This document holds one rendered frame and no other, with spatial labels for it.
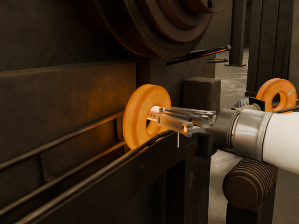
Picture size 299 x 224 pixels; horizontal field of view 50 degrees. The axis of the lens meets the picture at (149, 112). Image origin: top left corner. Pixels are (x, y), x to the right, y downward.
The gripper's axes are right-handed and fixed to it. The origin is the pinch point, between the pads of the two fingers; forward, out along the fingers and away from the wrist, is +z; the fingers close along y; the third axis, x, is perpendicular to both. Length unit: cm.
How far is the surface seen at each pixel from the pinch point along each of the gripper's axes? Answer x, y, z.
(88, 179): -6.5, -22.6, -3.0
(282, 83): 1, 55, -17
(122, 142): -6.4, -5.4, 3.3
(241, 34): -1, 849, 250
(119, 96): 2.8, -2.0, 6.9
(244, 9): 66, 854, 253
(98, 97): 3.9, -9.1, 7.0
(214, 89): 1.4, 28.5, -3.7
